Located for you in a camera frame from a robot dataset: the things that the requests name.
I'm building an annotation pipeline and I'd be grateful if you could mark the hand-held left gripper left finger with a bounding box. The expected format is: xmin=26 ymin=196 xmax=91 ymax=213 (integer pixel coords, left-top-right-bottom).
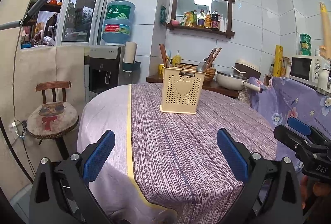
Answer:
xmin=29 ymin=129 xmax=116 ymax=224

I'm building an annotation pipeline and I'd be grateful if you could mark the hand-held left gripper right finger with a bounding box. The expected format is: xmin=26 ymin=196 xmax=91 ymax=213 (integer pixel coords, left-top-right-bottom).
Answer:
xmin=217 ymin=128 xmax=303 ymax=224

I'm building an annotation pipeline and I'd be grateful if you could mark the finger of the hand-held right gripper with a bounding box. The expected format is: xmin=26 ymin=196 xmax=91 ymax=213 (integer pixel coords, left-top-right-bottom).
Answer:
xmin=288 ymin=117 xmax=331 ymax=144
xmin=273 ymin=124 xmax=314 ymax=156

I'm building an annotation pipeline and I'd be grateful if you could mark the cream plastic utensil holder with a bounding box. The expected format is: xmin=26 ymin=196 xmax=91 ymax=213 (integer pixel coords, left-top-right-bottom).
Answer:
xmin=160 ymin=65 xmax=206 ymax=114

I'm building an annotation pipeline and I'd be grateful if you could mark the person's right hand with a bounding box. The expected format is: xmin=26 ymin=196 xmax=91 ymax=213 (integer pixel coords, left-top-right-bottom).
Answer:
xmin=300 ymin=175 xmax=331 ymax=214

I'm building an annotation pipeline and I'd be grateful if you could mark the white microwave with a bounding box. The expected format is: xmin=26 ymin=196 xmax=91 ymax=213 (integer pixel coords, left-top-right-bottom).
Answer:
xmin=289 ymin=55 xmax=331 ymax=87

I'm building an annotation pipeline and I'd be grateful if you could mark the cat print seat cushion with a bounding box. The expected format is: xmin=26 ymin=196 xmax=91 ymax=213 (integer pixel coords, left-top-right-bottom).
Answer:
xmin=26 ymin=101 xmax=79 ymax=140

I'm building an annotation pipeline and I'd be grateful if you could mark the wooden counter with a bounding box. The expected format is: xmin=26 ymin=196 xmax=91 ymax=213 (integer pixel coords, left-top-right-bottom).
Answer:
xmin=146 ymin=74 xmax=240 ymax=99

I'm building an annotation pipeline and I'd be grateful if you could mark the yellow roll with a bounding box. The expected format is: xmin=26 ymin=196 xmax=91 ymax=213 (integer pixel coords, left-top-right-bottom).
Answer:
xmin=273 ymin=45 xmax=283 ymax=77

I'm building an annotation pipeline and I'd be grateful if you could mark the cream pan with lid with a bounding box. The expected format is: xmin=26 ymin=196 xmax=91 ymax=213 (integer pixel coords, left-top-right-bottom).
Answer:
xmin=216 ymin=71 xmax=264 ymax=93

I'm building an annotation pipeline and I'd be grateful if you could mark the brown rice cooker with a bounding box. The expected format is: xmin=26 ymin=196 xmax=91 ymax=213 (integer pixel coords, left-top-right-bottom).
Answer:
xmin=235 ymin=59 xmax=261 ymax=79

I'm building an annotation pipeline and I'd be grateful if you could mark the stack of green cups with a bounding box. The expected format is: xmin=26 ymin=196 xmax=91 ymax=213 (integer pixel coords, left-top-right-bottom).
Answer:
xmin=299 ymin=33 xmax=311 ymax=56

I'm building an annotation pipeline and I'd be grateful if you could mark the woven basin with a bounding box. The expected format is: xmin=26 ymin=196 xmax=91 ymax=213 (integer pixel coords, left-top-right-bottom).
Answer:
xmin=176 ymin=63 xmax=216 ymax=82

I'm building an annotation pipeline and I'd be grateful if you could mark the wooden chair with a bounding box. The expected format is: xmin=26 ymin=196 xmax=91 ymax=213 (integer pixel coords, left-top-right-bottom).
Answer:
xmin=35 ymin=81 xmax=79 ymax=160

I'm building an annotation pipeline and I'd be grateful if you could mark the water dispenser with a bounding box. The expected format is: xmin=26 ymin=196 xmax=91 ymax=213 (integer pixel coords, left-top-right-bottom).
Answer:
xmin=89 ymin=45 xmax=126 ymax=96

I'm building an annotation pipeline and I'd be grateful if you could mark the beige cloth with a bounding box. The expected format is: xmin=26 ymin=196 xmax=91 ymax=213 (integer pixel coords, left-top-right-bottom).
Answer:
xmin=16 ymin=45 xmax=90 ymax=123

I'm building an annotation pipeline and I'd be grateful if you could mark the paper towel roll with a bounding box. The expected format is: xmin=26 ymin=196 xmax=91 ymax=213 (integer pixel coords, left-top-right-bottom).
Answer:
xmin=124 ymin=41 xmax=137 ymax=64

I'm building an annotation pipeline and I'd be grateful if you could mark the dark soy sauce bottle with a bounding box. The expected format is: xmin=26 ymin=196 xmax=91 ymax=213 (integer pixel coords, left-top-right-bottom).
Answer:
xmin=211 ymin=9 xmax=220 ymax=30

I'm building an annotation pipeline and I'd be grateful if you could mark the blue water bottle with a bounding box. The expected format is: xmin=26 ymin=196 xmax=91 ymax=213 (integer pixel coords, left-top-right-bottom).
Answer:
xmin=102 ymin=0 xmax=136 ymax=46

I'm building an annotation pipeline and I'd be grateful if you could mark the yellow snack bag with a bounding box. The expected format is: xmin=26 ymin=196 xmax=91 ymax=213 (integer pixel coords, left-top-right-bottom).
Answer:
xmin=180 ymin=12 xmax=193 ymax=26

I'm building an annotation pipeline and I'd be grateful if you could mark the sliding window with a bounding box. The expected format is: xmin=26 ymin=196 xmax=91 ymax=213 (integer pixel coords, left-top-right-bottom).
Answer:
xmin=56 ymin=0 xmax=114 ymax=46

